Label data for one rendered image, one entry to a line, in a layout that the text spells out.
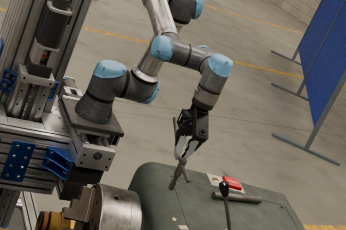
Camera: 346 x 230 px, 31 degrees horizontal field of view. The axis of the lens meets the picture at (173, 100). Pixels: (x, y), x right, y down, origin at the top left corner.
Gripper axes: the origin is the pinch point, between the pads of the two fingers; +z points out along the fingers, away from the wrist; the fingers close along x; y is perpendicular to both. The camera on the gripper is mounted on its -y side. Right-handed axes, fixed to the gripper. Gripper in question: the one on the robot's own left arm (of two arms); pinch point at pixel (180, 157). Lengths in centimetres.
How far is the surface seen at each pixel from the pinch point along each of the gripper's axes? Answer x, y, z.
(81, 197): 27.1, -7.1, 18.5
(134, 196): 12.9, -10.6, 11.7
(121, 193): 17.1, -10.3, 11.7
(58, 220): 32.7, -13.8, 23.7
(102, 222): 22.8, -22.2, 15.5
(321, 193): -266, 287, 135
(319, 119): -287, 381, 95
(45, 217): 36.9, -13.4, 23.9
